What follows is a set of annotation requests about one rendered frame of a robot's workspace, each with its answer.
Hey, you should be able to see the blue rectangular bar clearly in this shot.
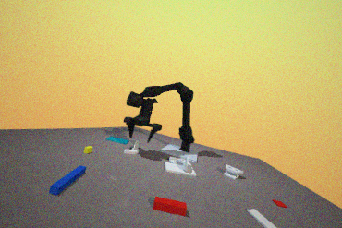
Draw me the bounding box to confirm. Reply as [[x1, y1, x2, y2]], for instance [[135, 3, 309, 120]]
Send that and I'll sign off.
[[49, 166, 87, 195]]

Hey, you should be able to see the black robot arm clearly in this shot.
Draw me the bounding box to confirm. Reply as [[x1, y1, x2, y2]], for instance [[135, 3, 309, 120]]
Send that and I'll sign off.
[[127, 82, 195, 153]]

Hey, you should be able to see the red rectangular block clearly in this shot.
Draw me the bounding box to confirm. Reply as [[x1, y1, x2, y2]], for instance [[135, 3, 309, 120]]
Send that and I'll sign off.
[[153, 197, 187, 216]]

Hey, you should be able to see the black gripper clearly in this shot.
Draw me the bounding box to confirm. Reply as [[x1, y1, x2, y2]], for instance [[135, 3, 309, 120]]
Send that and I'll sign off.
[[123, 109, 162, 143]]

